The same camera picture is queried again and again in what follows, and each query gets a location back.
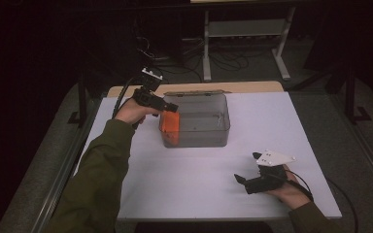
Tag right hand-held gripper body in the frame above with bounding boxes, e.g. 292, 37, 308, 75
245, 149, 297, 195

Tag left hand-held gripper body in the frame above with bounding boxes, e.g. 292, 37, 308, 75
131, 66, 169, 114

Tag orange phone case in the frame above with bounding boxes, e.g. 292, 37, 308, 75
159, 110, 182, 148

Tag grey translucent plastic box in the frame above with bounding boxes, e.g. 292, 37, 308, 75
158, 89, 232, 150

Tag person's left hand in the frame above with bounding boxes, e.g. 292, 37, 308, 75
114, 96, 163, 129

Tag black metal stand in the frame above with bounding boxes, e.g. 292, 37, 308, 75
67, 72, 90, 129
344, 64, 373, 125

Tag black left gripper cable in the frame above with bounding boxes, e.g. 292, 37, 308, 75
111, 76, 144, 119

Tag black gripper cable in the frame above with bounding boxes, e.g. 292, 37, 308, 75
111, 76, 144, 119
264, 168, 359, 233

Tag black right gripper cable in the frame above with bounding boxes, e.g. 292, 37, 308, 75
264, 168, 359, 233

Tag tangle of floor cables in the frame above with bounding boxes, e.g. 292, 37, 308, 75
135, 34, 273, 85

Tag white metal desk frame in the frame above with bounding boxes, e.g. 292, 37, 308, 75
202, 5, 297, 83

